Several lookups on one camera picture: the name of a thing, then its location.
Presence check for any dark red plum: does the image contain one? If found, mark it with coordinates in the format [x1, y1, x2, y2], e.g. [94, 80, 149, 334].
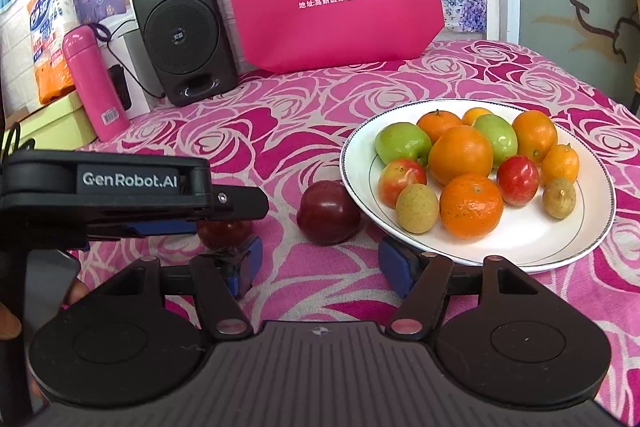
[296, 179, 362, 246]
[196, 218, 254, 250]

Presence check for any yellow-red apple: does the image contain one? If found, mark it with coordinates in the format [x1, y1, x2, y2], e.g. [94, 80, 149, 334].
[377, 158, 428, 209]

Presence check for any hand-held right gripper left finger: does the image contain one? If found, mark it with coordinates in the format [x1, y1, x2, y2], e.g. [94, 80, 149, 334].
[90, 234, 264, 341]

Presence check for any light green box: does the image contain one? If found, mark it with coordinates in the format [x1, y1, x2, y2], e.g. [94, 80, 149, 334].
[5, 92, 98, 152]

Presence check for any oval yellow-orange citrus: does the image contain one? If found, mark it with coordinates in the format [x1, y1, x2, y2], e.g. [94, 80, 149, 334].
[461, 107, 493, 126]

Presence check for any large orange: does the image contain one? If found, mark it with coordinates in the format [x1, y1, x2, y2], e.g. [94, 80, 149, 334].
[427, 125, 494, 186]
[511, 109, 558, 162]

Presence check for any tan longan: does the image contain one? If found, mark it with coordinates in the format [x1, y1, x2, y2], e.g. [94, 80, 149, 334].
[395, 184, 441, 234]
[541, 177, 577, 220]

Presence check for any rough mandarin orange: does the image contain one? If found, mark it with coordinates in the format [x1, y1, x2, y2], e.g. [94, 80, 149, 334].
[439, 173, 505, 239]

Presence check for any white plate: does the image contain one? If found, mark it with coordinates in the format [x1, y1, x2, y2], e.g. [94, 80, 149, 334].
[340, 99, 617, 274]

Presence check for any white box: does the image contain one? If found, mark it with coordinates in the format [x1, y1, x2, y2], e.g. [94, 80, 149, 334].
[102, 19, 152, 120]

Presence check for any black speaker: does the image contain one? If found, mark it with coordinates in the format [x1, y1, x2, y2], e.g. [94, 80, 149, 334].
[130, 0, 240, 108]

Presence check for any thin black cable loop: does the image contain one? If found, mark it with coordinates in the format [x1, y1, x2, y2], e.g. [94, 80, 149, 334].
[0, 122, 22, 158]

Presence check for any pink thermos bottle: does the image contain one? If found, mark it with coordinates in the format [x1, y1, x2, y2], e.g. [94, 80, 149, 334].
[62, 26, 132, 142]

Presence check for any person's left hand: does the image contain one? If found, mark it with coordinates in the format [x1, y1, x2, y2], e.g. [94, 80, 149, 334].
[0, 279, 92, 342]

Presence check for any stemmed mandarin orange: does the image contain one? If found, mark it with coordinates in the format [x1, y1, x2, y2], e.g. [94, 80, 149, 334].
[416, 109, 463, 142]

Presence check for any small green jujube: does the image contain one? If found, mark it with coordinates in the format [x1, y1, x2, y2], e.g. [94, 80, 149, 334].
[472, 113, 519, 168]

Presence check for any small round kumquat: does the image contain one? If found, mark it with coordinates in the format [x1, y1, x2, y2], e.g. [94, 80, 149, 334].
[540, 143, 581, 185]

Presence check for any orange plastic pack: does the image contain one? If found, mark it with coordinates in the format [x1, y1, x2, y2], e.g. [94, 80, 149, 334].
[27, 0, 88, 105]

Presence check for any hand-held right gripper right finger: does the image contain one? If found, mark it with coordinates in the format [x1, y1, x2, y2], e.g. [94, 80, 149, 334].
[377, 236, 551, 340]

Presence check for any orange chair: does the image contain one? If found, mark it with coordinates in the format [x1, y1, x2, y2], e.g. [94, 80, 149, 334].
[627, 0, 640, 112]

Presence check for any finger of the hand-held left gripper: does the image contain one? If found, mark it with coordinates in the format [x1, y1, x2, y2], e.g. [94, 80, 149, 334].
[124, 219, 200, 237]
[206, 187, 271, 219]

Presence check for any pink rose tablecloth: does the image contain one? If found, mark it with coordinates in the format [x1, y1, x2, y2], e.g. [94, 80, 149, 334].
[0, 39, 640, 358]

